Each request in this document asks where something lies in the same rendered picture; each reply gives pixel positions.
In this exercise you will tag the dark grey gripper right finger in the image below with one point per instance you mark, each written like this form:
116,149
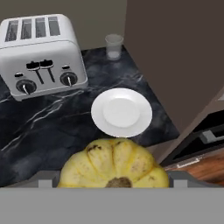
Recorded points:
179,176

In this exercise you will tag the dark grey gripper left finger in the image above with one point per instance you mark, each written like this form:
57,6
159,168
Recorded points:
46,177

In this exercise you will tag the yellow squash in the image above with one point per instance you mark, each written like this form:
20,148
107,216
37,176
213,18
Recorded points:
116,163

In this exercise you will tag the white round plate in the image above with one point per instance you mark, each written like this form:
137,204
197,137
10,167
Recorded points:
121,112

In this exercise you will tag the black oven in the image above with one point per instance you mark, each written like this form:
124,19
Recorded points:
201,137

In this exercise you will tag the tall brown cabinet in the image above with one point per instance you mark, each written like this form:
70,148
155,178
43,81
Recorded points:
175,58

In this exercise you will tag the silver four-slot toaster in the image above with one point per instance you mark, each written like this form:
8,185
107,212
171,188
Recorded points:
40,58

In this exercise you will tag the clear drinking glass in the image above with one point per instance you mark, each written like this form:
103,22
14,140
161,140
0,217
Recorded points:
114,46

